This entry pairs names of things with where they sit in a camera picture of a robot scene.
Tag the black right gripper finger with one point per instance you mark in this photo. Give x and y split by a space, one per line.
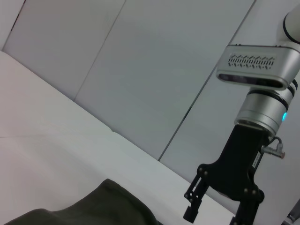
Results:
194 194
246 212

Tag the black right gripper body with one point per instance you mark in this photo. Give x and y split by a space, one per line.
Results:
239 164

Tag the dark green shirt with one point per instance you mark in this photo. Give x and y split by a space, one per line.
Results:
98 206

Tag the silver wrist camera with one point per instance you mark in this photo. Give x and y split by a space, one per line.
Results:
255 66

